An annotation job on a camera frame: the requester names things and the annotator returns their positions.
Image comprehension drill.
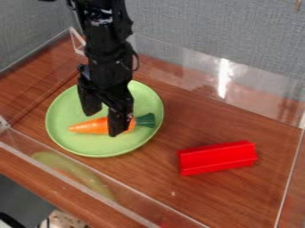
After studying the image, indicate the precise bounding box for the green plastic plate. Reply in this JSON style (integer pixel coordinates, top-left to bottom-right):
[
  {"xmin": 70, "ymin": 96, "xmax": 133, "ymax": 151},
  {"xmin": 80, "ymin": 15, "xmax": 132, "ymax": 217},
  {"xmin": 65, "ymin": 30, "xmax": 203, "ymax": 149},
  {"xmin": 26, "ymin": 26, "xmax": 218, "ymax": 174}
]
[{"xmin": 45, "ymin": 81, "xmax": 164, "ymax": 158}]

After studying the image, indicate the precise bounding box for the clear acrylic corner bracket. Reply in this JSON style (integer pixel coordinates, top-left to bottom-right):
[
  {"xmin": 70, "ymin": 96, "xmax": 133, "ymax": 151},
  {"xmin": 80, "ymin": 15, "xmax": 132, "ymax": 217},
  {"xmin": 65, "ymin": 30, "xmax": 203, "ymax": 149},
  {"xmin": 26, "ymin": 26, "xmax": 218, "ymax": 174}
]
[{"xmin": 69, "ymin": 27, "xmax": 85, "ymax": 55}]

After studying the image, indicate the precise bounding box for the red toy pepper block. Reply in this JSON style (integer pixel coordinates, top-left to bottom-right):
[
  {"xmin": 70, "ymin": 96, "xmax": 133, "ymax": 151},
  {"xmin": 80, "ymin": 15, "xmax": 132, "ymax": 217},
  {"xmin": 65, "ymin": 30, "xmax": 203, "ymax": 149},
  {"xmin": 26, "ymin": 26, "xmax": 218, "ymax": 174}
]
[{"xmin": 177, "ymin": 141, "xmax": 256, "ymax": 175}]

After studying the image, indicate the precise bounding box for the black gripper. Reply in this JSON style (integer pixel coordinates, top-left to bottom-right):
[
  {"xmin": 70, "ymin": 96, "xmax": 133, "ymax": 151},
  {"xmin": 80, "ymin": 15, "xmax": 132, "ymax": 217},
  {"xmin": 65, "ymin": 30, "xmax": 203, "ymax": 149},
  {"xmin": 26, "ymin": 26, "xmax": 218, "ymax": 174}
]
[{"xmin": 77, "ymin": 44, "xmax": 139, "ymax": 137}]

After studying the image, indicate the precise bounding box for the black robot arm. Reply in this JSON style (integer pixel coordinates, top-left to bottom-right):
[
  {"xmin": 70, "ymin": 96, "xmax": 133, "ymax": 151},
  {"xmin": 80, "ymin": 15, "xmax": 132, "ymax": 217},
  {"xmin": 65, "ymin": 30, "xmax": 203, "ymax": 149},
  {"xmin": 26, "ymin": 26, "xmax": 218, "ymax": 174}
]
[{"xmin": 66, "ymin": 0, "xmax": 139, "ymax": 137}]

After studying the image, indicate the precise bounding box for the clear acrylic enclosure wall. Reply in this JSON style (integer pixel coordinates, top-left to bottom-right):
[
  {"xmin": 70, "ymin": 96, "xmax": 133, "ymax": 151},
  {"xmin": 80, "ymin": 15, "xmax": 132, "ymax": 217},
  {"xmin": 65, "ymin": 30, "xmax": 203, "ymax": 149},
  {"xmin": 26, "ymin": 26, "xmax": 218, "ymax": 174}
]
[{"xmin": 0, "ymin": 34, "xmax": 305, "ymax": 228}]

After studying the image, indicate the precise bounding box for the orange toy carrot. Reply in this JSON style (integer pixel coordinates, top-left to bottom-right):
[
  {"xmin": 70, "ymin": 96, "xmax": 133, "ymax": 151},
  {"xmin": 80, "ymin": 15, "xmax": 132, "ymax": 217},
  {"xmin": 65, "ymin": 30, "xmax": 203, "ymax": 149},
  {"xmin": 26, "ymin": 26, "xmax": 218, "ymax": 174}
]
[{"xmin": 68, "ymin": 113, "xmax": 156, "ymax": 134}]

